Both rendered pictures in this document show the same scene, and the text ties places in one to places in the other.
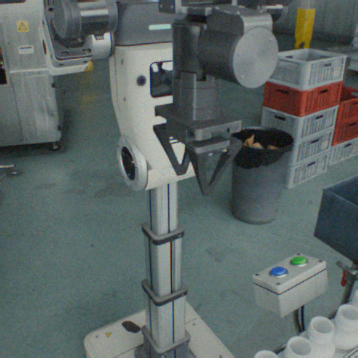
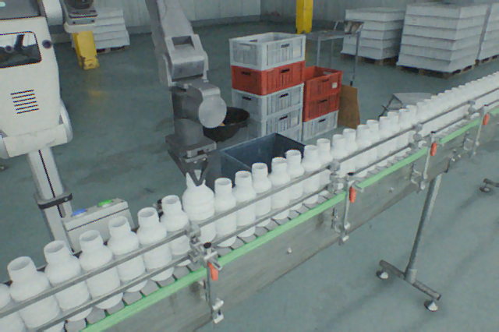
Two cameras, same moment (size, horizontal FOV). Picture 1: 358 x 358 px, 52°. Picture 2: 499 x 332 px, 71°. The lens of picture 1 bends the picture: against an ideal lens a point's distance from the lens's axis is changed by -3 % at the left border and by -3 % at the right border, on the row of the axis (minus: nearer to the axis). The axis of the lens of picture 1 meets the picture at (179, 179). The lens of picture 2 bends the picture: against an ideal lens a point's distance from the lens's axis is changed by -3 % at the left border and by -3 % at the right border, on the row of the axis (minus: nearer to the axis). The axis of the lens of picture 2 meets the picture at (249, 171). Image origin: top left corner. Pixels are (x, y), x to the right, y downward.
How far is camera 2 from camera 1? 53 cm
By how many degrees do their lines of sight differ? 6
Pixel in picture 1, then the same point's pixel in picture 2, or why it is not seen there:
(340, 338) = (83, 259)
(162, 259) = (52, 222)
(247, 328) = not seen: hidden behind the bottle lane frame
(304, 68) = (260, 49)
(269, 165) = (226, 140)
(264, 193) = not seen: hidden behind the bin
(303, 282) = (98, 220)
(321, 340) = (51, 259)
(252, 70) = not seen: outside the picture
